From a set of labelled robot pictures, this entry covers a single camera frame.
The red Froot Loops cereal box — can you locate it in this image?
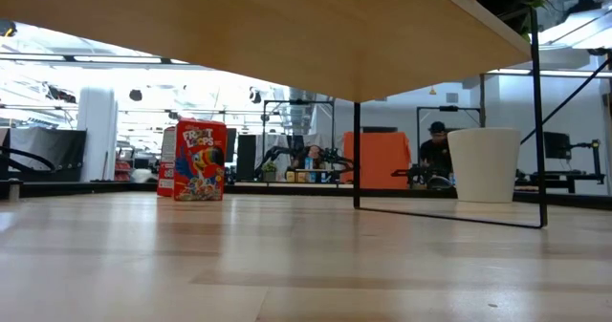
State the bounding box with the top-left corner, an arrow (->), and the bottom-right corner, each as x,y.
156,125 -> 177,198
172,118 -> 229,203

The wooden shelf with black legs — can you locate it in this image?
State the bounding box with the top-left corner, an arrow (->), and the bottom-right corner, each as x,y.
0,0 -> 549,230

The black monitor on stand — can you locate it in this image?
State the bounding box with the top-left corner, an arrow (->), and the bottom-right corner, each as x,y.
514,130 -> 607,195

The person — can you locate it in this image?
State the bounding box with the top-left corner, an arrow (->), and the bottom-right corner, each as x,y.
418,119 -> 454,180
292,143 -> 326,171

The white plant pot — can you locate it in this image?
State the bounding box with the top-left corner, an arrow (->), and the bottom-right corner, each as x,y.
447,127 -> 523,204

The orange panel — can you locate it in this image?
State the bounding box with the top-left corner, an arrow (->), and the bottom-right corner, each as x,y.
341,130 -> 413,190

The black upright panel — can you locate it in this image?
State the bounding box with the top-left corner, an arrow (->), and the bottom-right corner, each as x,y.
236,134 -> 258,182

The white pillar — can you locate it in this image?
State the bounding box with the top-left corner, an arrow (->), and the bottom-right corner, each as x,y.
76,86 -> 120,183

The dark grey covered bench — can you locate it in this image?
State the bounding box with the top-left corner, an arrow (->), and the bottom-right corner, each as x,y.
9,128 -> 88,183

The black metal rig frame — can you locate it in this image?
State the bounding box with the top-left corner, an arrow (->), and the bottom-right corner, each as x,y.
261,98 -> 336,170
415,105 -> 483,170

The black metal table frame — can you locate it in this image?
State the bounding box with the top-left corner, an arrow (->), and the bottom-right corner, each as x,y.
21,28 -> 612,212

